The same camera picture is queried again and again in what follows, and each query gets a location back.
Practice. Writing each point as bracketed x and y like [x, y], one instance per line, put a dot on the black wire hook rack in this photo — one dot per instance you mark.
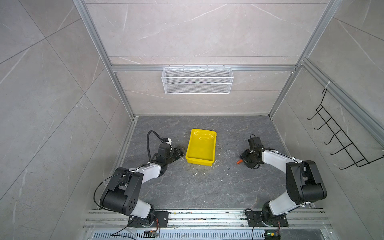
[340, 136]

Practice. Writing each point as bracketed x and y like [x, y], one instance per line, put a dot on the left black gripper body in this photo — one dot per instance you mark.
[174, 155]

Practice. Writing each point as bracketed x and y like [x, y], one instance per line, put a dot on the white wire mesh basket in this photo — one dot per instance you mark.
[197, 80]

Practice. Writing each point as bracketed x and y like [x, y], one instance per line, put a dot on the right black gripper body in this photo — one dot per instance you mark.
[248, 158]

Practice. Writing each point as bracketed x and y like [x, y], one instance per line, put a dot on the yellow plastic bin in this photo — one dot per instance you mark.
[202, 147]

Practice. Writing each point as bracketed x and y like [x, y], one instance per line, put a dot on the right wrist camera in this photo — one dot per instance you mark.
[255, 143]

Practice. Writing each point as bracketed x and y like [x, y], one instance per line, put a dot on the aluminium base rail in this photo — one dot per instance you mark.
[220, 224]

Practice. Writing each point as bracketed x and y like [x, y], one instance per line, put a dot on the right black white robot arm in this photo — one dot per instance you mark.
[304, 183]

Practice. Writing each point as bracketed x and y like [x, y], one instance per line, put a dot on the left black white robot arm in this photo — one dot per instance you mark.
[121, 194]

